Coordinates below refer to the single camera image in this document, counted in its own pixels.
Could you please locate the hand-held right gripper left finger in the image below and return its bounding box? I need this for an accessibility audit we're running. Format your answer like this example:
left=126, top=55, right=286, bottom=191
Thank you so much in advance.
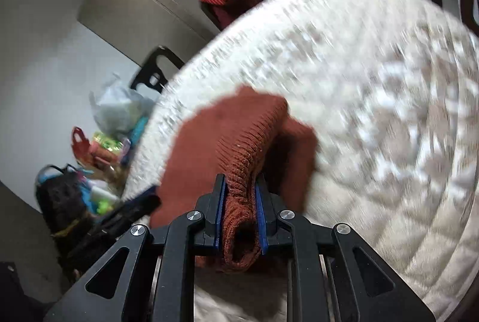
left=43, top=174, right=229, bottom=322

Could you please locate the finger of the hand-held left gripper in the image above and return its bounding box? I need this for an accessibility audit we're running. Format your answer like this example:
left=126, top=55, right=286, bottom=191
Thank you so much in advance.
left=99, top=185, right=162, bottom=233

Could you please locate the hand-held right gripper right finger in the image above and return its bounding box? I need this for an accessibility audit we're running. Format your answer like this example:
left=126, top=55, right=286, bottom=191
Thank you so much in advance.
left=255, top=174, right=436, bottom=322

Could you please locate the rust knit sweater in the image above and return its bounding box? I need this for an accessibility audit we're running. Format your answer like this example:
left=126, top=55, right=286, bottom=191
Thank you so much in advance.
left=150, top=85, right=319, bottom=274

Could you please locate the red gift bag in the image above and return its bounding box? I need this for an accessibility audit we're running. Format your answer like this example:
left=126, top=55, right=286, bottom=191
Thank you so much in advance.
left=72, top=126, right=94, bottom=161

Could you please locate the pink canister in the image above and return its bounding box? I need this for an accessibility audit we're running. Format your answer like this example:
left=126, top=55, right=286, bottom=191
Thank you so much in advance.
left=93, top=147, right=121, bottom=167

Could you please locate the green yellow packet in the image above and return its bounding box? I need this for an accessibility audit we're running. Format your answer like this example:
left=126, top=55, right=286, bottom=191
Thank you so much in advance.
left=92, top=131, right=124, bottom=152

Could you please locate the white plastic bag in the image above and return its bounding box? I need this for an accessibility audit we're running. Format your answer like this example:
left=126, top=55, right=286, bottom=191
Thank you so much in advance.
left=90, top=73, right=156, bottom=135

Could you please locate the black chair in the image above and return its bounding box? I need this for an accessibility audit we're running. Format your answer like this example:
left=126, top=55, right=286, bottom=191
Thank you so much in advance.
left=130, top=46, right=185, bottom=92

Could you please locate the white quilted blanket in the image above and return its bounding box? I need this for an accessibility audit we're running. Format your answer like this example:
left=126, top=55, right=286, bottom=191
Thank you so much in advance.
left=122, top=0, right=479, bottom=322

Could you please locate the brown door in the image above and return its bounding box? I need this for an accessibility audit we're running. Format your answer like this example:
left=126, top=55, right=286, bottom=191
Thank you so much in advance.
left=78, top=0, right=225, bottom=68

